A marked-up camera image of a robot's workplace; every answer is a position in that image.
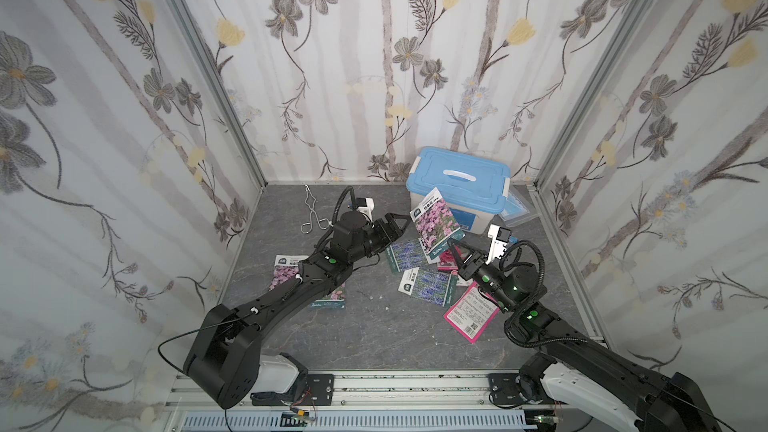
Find hollyhock pink flower packet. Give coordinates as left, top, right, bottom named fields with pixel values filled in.
left=437, top=250, right=458, bottom=274

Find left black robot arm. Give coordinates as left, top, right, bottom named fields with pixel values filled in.
left=181, top=186, right=412, bottom=410

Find blue lid storage box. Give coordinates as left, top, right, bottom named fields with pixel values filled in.
left=406, top=147, right=511, bottom=235

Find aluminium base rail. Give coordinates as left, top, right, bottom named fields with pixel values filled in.
left=164, top=370, right=617, bottom=431

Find white slotted cable duct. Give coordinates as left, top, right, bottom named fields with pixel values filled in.
left=180, top=410, right=537, bottom=431

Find pink phlox seed packet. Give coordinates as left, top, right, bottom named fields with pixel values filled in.
left=410, top=188, right=465, bottom=263

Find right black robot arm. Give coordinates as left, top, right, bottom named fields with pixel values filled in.
left=448, top=239, right=728, bottom=431

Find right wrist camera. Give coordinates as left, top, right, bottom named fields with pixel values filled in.
left=487, top=224, right=512, bottom=263

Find purple flower seed packet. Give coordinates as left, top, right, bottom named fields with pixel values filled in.
left=269, top=255, right=307, bottom=291

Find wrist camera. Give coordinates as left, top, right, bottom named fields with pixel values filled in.
left=487, top=224, right=512, bottom=263
left=351, top=197, right=375, bottom=222

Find white cosmos seed packet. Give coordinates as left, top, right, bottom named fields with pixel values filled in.
left=310, top=286, right=346, bottom=309

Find pink back seed packet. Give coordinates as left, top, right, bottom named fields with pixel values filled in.
left=444, top=284, right=499, bottom=344

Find lavender seed packet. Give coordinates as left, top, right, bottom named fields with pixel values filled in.
left=398, top=267, right=457, bottom=308
left=386, top=239, right=429, bottom=275

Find clear bag of masks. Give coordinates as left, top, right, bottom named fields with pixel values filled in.
left=498, top=186, right=539, bottom=228

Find metal scissor tongs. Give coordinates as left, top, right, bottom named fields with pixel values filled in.
left=300, top=184, right=331, bottom=235

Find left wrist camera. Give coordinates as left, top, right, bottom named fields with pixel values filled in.
left=351, top=197, right=375, bottom=222

